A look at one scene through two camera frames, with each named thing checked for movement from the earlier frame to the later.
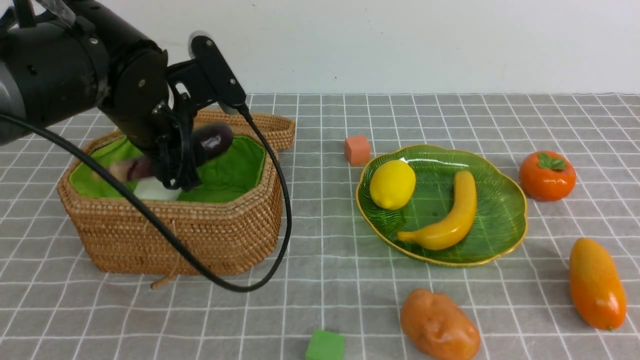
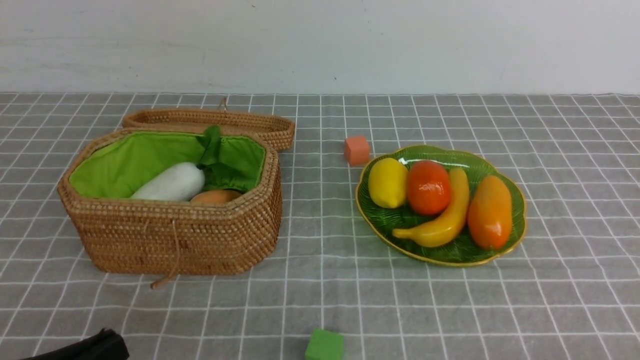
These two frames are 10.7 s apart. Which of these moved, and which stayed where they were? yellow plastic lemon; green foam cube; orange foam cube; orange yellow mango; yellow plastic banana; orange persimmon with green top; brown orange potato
Moved: orange yellow mango; orange persimmon with green top; brown orange potato
Stayed: orange foam cube; green foam cube; yellow plastic lemon; yellow plastic banana
